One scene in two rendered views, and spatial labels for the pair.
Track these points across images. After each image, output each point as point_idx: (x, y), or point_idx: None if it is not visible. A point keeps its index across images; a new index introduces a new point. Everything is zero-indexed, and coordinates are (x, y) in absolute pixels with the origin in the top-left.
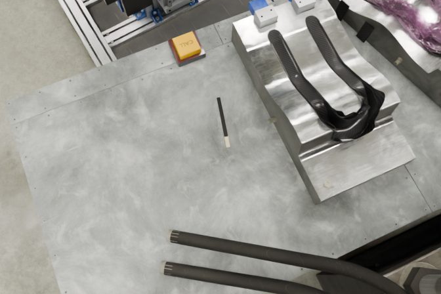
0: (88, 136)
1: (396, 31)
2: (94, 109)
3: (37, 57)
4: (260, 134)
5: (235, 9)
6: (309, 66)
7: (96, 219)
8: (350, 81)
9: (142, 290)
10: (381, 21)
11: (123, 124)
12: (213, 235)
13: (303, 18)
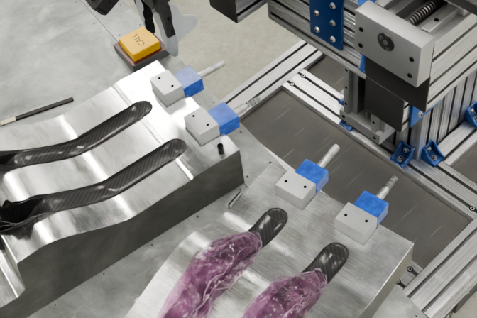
0: (16, 0)
1: (173, 264)
2: None
3: (280, 42)
4: None
5: (415, 227)
6: (96, 160)
7: None
8: (62, 201)
9: None
10: (188, 240)
11: (32, 23)
12: None
13: (179, 135)
